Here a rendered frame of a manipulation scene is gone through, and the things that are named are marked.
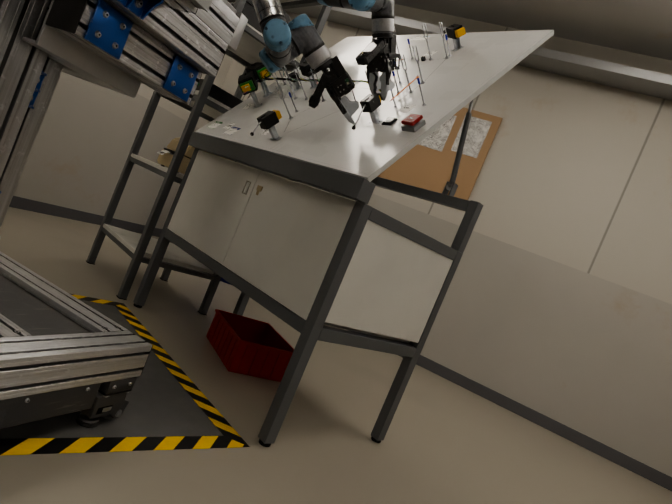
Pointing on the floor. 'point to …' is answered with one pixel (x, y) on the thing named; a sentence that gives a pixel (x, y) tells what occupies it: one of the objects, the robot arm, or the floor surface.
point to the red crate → (249, 346)
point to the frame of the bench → (313, 327)
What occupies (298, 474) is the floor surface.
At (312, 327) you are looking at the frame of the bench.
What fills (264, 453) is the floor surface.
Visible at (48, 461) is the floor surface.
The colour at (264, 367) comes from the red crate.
